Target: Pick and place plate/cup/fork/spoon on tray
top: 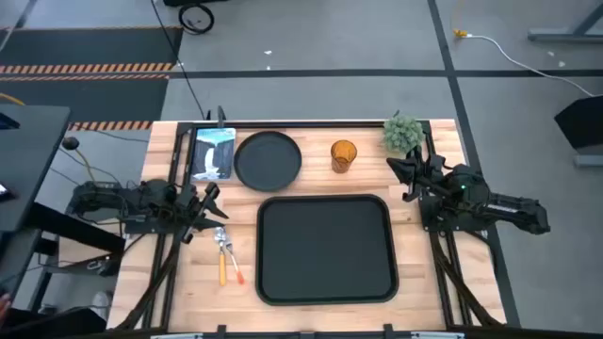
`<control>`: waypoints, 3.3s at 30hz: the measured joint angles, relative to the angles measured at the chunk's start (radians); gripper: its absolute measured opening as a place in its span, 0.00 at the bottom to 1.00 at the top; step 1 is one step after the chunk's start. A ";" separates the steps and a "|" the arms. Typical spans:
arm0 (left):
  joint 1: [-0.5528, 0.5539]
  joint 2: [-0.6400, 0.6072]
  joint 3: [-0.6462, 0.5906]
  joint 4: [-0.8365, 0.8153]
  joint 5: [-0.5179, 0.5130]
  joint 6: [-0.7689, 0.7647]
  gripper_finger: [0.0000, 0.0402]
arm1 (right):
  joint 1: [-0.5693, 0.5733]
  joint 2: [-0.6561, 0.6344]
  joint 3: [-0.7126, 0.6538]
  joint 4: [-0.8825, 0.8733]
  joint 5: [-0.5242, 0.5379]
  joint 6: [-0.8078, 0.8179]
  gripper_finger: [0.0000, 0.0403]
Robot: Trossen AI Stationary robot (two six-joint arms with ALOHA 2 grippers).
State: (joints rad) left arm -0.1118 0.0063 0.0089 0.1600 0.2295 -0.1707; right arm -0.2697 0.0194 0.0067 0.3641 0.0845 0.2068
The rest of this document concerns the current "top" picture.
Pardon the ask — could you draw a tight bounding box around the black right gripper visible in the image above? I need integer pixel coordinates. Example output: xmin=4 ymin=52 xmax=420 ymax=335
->
xmin=385 ymin=146 xmax=448 ymax=203

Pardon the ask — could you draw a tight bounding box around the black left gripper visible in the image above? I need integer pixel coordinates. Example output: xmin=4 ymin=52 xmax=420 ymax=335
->
xmin=177 ymin=182 xmax=230 ymax=245

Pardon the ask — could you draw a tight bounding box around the orange handled fork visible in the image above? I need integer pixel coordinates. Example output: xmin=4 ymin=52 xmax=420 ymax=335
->
xmin=214 ymin=227 xmax=228 ymax=287

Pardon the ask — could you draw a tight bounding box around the amber faceted cup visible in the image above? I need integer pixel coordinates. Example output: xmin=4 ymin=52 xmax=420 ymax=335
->
xmin=330 ymin=139 xmax=358 ymax=174

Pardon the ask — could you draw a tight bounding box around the orange-handled metal fork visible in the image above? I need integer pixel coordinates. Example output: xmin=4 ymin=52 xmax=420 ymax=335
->
xmin=224 ymin=237 xmax=246 ymax=286

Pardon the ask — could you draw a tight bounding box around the black round plate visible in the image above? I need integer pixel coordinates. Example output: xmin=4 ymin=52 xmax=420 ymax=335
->
xmin=233 ymin=130 xmax=303 ymax=193

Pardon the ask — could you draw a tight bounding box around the black rectangular tray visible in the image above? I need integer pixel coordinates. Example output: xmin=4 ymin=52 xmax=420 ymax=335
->
xmin=255 ymin=193 xmax=400 ymax=306

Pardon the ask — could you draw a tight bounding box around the green potted plant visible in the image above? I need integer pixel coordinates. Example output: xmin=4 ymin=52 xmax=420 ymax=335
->
xmin=382 ymin=115 xmax=425 ymax=159

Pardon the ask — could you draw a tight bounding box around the waterfall picture book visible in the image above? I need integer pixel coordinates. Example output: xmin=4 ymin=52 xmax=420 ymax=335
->
xmin=190 ymin=127 xmax=237 ymax=183

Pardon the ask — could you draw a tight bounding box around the white shoe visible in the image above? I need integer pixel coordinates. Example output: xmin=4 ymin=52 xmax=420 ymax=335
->
xmin=91 ymin=290 xmax=112 ymax=321

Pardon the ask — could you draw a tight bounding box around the black round knob on stalk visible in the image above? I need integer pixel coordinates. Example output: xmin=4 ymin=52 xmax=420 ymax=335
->
xmin=61 ymin=136 xmax=96 ymax=183

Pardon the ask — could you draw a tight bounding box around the black hazard-striped floor mat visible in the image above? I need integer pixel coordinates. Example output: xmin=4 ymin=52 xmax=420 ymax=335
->
xmin=0 ymin=73 xmax=170 ymax=132
xmin=0 ymin=26 xmax=184 ymax=75

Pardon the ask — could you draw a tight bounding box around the black angular floor stand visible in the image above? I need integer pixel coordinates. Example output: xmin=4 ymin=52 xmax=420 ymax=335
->
xmin=554 ymin=95 xmax=603 ymax=151

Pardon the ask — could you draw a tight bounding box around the black desk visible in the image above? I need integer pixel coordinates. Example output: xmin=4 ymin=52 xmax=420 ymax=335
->
xmin=0 ymin=104 xmax=126 ymax=302

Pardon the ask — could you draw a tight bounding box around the black cart wheel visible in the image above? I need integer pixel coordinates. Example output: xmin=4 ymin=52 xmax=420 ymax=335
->
xmin=177 ymin=3 xmax=216 ymax=36

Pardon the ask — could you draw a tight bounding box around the grey metal table leg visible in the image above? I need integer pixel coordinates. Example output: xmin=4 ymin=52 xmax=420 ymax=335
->
xmin=527 ymin=0 xmax=603 ymax=43

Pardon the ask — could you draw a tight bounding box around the black aluminium rig frame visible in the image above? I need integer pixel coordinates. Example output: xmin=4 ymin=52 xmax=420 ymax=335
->
xmin=112 ymin=120 xmax=508 ymax=339

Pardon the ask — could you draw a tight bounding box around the silver frame bracket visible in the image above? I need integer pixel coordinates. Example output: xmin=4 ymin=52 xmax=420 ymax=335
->
xmin=150 ymin=331 xmax=204 ymax=339
xmin=412 ymin=331 xmax=465 ymax=339

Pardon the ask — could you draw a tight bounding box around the white cable with yellow plug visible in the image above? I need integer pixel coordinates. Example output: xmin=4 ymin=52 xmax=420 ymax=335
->
xmin=452 ymin=28 xmax=595 ymax=98

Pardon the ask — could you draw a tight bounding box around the black floor cable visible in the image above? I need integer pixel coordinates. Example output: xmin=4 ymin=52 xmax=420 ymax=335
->
xmin=149 ymin=0 xmax=207 ymax=120

